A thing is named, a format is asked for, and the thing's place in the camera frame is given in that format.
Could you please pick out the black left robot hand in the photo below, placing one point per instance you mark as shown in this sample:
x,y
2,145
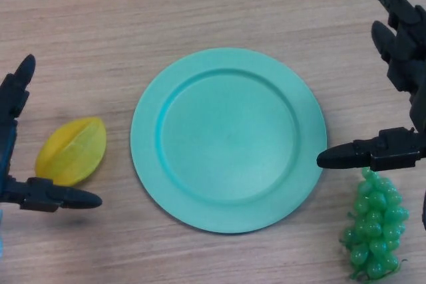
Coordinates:
x,y
10,104

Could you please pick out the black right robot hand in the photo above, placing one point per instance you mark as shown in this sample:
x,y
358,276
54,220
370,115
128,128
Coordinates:
x,y
406,48

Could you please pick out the yellow starfruit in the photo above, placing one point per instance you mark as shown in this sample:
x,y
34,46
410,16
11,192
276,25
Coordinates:
x,y
73,151

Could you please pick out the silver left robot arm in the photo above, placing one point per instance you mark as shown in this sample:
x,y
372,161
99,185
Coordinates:
x,y
1,244

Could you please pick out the green round plate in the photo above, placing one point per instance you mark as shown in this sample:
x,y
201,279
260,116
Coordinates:
x,y
228,141

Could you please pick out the green grape bunch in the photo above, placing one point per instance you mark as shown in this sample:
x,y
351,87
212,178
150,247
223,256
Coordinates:
x,y
376,222

